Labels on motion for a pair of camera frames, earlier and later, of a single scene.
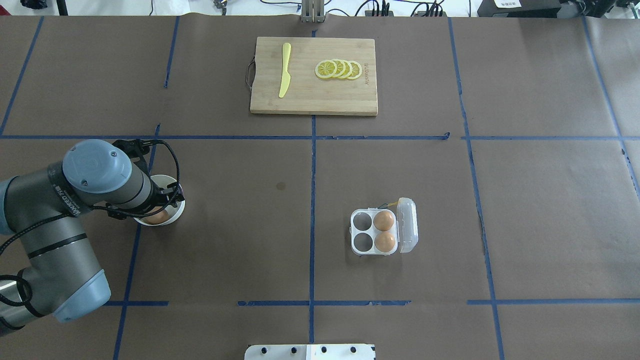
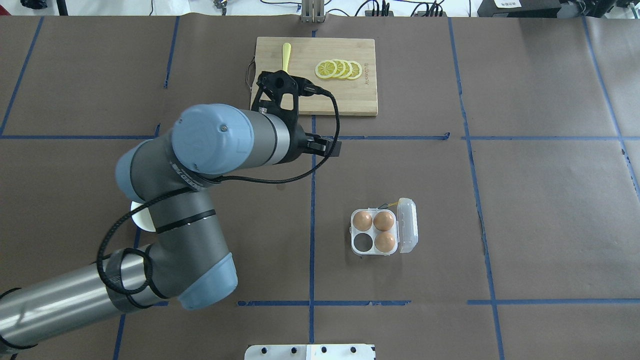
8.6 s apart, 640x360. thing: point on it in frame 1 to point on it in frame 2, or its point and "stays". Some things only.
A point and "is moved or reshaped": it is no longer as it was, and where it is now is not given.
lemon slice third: [348, 69] stays
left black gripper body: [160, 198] to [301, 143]
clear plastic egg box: [382, 231] stays
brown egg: [384, 242] stays
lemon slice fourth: [356, 70] stays
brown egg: [156, 218] is moved or reshaped
